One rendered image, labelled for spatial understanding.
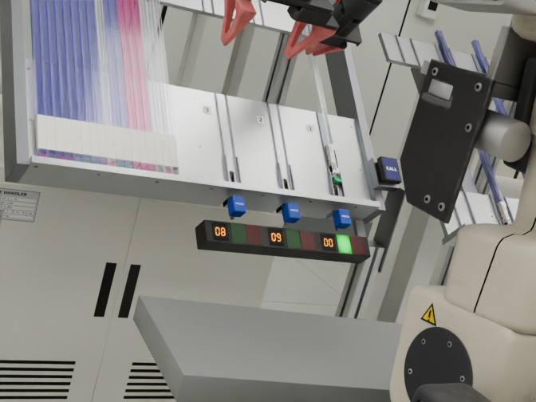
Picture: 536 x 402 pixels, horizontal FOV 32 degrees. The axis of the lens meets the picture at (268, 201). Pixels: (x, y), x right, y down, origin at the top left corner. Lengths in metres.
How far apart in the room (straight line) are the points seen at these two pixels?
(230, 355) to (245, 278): 0.82
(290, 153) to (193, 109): 0.20
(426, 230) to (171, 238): 0.53
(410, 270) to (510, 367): 1.03
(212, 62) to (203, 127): 2.09
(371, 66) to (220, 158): 2.51
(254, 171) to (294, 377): 0.51
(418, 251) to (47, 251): 0.76
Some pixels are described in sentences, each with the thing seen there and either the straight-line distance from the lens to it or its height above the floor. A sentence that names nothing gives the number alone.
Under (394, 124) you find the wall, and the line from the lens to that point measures 4.25.
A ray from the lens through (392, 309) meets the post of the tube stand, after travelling 2.06.
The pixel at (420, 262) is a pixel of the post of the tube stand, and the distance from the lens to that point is 2.02.
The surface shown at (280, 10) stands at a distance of 1.91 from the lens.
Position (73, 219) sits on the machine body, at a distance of 1.86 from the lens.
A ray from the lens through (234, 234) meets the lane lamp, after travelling 1.59.
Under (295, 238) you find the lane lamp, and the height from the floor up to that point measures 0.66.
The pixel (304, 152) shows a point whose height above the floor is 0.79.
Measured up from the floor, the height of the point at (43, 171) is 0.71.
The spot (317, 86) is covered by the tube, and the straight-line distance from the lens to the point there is 1.83.
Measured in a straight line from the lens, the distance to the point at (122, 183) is 1.53.
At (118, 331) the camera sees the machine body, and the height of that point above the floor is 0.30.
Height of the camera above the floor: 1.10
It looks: 14 degrees down
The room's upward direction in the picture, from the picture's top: 16 degrees clockwise
